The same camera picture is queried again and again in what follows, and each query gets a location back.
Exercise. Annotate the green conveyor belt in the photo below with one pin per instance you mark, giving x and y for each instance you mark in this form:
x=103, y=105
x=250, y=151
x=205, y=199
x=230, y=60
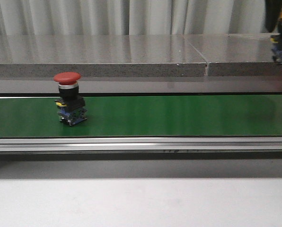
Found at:
x=212, y=115

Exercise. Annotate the grey stone slab right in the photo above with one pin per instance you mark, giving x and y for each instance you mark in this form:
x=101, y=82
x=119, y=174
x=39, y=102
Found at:
x=236, y=54

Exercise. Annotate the aluminium conveyor side rail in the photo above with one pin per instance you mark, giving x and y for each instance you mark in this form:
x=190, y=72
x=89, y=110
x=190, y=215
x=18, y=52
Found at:
x=143, y=145

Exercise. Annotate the grey speckled stone slab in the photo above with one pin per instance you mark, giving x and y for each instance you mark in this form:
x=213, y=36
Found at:
x=98, y=56

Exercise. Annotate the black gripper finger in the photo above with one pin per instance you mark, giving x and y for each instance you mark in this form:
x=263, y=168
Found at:
x=272, y=12

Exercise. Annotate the white pleated curtain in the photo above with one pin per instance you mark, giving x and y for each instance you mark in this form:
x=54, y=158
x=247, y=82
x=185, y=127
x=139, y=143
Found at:
x=131, y=17

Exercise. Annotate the red push button bottom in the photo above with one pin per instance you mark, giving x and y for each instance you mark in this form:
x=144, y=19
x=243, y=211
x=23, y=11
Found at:
x=70, y=105

